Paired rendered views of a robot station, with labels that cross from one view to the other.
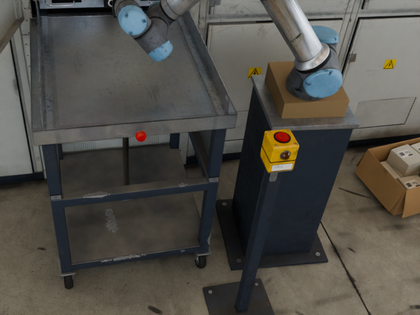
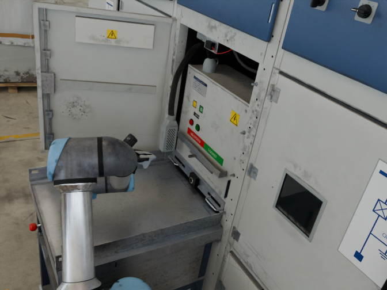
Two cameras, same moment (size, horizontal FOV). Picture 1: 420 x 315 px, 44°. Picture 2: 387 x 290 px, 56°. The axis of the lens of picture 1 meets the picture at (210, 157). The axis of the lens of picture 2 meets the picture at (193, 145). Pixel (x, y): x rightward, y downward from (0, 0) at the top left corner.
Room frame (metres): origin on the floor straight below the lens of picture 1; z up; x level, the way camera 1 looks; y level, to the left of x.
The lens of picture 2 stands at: (1.47, -0.97, 1.88)
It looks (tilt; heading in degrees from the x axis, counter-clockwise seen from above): 28 degrees down; 75
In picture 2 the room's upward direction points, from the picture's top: 10 degrees clockwise
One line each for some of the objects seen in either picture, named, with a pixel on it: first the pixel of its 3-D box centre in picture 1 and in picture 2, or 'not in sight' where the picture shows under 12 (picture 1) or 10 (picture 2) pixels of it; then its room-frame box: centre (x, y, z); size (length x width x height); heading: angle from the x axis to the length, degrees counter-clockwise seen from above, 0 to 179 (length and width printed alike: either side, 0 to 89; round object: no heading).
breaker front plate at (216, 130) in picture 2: not in sight; (205, 133); (1.91, 0.46, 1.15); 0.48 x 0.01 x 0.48; 109
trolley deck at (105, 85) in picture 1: (124, 68); (121, 207); (1.55, 0.34, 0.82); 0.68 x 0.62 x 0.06; 19
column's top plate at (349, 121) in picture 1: (302, 100); not in sight; (1.61, -0.31, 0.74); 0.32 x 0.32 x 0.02; 15
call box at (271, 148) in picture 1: (279, 150); not in sight; (1.18, -0.20, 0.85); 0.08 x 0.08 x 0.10; 19
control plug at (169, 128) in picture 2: not in sight; (169, 134); (1.78, 0.64, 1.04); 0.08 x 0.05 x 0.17; 19
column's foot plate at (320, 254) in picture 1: (269, 229); not in sight; (1.61, -0.31, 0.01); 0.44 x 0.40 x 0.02; 105
